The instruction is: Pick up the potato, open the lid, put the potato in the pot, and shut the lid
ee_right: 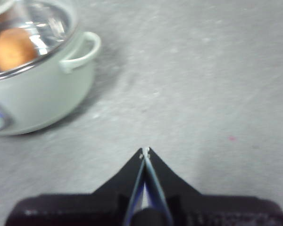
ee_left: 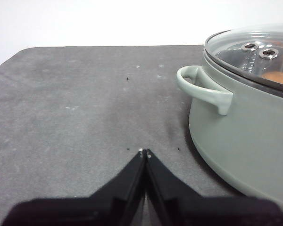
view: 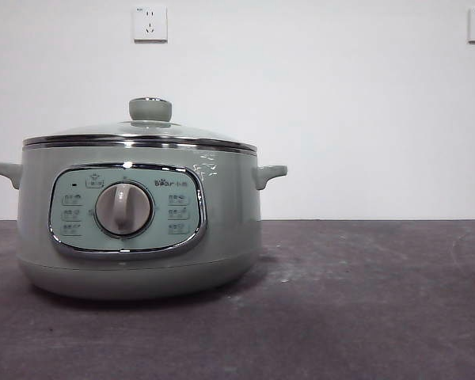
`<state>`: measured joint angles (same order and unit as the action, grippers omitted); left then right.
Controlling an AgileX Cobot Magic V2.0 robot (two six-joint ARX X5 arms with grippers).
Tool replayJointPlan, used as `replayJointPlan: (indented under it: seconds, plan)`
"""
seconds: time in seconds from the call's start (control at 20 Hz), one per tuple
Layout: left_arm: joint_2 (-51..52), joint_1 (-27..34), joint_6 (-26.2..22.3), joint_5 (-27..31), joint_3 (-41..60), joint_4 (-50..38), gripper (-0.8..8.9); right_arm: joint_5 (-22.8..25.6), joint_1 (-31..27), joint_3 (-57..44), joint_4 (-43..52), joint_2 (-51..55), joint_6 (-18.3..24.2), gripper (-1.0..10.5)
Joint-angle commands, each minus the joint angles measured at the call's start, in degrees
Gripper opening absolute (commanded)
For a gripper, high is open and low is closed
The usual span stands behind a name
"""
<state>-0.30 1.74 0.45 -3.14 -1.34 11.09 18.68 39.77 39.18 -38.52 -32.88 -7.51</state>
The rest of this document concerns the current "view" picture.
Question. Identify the pale green electric pot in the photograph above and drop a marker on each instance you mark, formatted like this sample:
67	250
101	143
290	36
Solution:
229	221

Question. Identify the glass lid with green knob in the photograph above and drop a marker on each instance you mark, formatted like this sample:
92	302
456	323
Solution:
150	110

